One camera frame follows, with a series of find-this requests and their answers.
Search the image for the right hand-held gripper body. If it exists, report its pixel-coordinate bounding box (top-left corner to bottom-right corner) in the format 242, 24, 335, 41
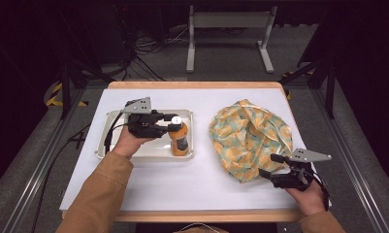
270, 148, 333, 192

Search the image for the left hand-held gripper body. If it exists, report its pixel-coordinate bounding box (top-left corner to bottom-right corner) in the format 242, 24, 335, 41
120, 96, 169, 140

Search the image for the orange juice bottle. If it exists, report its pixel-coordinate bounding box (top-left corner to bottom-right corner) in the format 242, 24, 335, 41
167, 116, 190, 157

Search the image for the white plastic tray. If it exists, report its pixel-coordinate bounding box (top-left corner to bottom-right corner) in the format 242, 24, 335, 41
94, 109, 196, 163

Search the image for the orange print cloth bag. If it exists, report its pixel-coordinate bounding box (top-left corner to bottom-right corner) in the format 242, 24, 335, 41
209, 98, 294, 184

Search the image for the person's left hand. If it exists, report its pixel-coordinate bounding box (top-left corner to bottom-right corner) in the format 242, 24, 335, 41
113, 124, 157, 160

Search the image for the person's right hand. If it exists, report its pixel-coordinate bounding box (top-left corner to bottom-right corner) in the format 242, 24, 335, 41
284, 181, 327, 217

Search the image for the white table sheet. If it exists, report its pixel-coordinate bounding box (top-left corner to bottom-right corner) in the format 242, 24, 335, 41
59, 87, 312, 213

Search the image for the black metal stand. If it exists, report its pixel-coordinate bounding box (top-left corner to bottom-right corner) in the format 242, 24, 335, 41
59, 57, 115, 120
278, 56, 337, 119

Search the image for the white metal stand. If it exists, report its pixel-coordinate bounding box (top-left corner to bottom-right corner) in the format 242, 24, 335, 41
185, 4, 278, 74

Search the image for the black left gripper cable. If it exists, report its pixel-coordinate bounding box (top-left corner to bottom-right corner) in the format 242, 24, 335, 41
104, 110, 132, 154

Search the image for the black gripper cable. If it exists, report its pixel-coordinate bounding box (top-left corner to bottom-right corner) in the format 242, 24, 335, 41
307, 169, 331, 212
104, 110, 132, 154

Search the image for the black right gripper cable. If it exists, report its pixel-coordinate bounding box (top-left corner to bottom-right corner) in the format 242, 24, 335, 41
307, 169, 331, 212

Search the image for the aluminium rail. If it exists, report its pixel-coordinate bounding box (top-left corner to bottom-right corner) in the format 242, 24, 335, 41
1, 86, 86, 233
311, 87, 389, 233

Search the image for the tangle of black cables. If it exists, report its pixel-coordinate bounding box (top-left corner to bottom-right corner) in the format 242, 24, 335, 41
117, 25, 190, 82

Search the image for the black floor cable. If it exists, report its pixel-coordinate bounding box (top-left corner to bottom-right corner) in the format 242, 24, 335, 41
31, 123, 92, 233

